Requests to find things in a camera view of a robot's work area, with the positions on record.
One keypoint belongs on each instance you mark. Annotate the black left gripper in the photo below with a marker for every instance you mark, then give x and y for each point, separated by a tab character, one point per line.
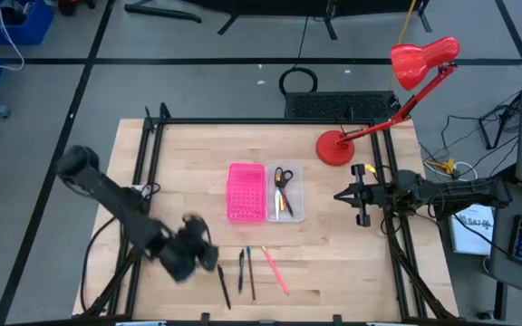
181	262

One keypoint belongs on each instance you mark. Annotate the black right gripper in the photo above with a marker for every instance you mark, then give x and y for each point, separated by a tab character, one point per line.
370	194

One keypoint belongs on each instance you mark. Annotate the slim black pen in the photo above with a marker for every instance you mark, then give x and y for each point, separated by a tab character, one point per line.
223	286

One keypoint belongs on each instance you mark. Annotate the black rubber-grip pen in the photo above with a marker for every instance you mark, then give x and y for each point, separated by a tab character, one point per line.
241	271

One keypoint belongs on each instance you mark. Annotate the black Pilot pen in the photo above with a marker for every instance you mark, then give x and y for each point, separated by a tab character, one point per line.
288	206

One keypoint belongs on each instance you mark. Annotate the yellow pen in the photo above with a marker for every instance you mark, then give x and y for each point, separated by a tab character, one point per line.
282	201

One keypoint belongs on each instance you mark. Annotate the pink pencil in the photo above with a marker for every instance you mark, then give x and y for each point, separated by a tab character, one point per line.
274	270

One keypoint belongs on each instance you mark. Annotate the pink perforated box lid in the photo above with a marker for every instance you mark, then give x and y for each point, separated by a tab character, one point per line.
246	192

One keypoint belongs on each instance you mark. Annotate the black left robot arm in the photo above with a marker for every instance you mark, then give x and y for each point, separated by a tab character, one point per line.
107	194

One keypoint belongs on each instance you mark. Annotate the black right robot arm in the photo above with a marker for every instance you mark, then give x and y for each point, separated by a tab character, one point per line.
460	190

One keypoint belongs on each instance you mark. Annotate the clear plastic supply box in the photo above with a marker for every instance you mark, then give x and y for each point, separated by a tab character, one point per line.
297	199

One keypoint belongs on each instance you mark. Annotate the red desk lamp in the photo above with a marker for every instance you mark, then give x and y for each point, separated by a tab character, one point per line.
333	147

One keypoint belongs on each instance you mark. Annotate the brown pencil blue eraser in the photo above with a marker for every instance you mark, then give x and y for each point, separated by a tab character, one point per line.
250	271

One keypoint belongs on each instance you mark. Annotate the black mesh crate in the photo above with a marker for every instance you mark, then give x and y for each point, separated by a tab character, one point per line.
333	106

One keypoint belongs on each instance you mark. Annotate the yellow plug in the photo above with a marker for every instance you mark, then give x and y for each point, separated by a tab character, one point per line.
444	166

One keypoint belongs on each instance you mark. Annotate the white booklet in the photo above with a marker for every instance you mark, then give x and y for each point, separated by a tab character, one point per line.
469	235

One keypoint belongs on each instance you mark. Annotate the black curtain screen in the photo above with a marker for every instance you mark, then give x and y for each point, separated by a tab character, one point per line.
288	6

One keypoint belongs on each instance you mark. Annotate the black floor bar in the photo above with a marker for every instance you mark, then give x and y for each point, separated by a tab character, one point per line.
161	12

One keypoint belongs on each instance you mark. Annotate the large blue bin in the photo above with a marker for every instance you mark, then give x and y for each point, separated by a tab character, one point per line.
34	27

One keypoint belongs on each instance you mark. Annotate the black aluminium table frame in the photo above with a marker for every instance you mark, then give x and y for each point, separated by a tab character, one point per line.
265	121

